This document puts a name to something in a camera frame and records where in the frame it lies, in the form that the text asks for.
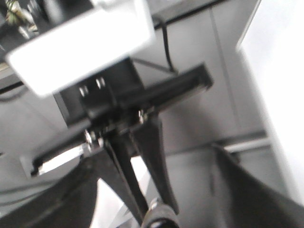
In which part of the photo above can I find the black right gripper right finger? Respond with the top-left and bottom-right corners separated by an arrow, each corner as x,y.
133,114 -> 179,214

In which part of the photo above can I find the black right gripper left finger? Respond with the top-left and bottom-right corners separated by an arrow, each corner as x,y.
99,137 -> 148,225

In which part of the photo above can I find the whiteboard stand leg with caster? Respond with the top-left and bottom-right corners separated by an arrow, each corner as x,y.
211,137 -> 271,163

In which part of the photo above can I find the white whiteboard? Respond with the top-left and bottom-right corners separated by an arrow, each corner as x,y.
236,0 -> 304,205

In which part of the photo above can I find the black cable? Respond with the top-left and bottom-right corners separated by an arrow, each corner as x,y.
161,21 -> 179,74

